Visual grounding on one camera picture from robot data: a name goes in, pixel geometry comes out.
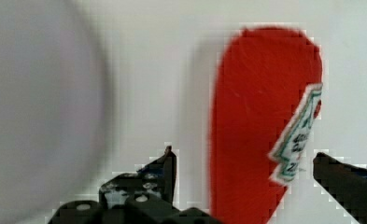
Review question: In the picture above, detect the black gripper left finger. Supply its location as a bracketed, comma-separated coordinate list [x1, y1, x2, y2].
[98, 145, 177, 209]

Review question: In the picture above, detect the large lavender plate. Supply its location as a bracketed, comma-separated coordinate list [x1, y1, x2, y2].
[0, 0, 109, 224]

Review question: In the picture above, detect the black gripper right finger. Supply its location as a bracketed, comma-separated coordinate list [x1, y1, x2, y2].
[313, 152, 367, 224]

